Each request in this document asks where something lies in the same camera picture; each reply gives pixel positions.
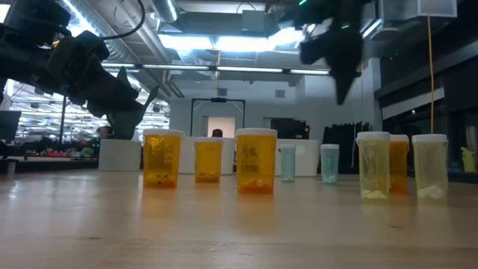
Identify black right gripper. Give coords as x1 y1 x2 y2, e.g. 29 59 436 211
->
300 28 365 107

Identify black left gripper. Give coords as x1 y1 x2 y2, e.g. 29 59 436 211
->
46 35 145 118

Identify large orange pill bottle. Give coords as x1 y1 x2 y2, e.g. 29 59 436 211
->
143 129 184 189
235 128 279 195

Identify small blue pill bottle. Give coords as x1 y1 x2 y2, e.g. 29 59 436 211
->
279 143 297 183
320 143 341 185

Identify yellow-green pill bottle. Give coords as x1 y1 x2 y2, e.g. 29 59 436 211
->
355 131 391 200
412 134 449 200

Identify small orange pill bottle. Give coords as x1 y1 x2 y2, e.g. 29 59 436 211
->
193 137 224 184

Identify white plastic bin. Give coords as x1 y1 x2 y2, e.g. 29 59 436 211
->
178 136 237 176
275 138 321 177

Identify dark green snake plant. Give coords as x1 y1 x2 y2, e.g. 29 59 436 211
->
106 66 161 140

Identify person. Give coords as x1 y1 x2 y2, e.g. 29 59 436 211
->
95 126 114 140

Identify white plant pot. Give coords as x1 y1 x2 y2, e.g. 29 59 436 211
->
98 139 143 172

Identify black folded panels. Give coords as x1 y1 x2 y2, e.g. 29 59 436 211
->
322 121 370 170

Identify black equipment case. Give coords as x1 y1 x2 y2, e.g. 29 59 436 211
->
270 117 311 140

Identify long ceiling tube light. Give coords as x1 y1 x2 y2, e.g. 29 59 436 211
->
100 62 332 76

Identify white ceiling unit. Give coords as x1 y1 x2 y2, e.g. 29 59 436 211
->
379 0 459 20

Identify black monitor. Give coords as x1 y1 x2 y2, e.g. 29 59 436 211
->
0 110 22 143

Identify yellow-green spray bottle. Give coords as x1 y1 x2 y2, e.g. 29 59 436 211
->
460 146 477 173

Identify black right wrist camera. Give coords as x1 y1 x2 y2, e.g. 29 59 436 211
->
299 39 326 65

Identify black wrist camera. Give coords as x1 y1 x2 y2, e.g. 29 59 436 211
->
76 29 111 64
299 39 326 65

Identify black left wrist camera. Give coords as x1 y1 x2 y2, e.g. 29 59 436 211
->
76 29 111 64

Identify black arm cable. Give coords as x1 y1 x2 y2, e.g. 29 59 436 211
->
99 0 146 41

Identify black metal frame stand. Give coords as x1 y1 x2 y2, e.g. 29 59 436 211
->
190 97 246 137

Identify yellow hanging cable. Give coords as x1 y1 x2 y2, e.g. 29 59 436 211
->
426 14 436 135

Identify silver ceiling duct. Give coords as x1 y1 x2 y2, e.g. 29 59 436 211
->
150 0 179 24

